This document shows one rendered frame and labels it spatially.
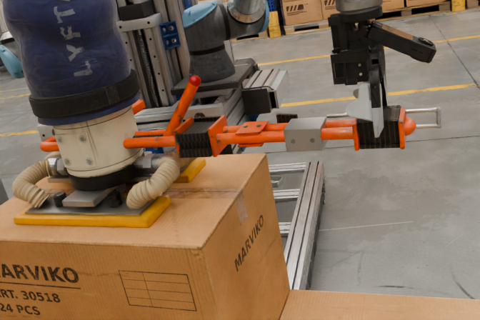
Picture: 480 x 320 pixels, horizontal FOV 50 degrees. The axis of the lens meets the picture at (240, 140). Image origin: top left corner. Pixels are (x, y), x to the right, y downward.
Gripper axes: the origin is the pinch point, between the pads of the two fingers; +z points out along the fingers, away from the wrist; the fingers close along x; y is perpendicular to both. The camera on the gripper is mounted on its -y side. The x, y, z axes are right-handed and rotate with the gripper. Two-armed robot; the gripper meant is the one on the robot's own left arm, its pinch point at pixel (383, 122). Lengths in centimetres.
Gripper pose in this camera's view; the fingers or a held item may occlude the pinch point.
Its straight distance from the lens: 94.6
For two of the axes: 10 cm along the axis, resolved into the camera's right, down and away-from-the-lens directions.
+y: -9.3, 0.5, 3.7
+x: -3.3, 3.8, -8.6
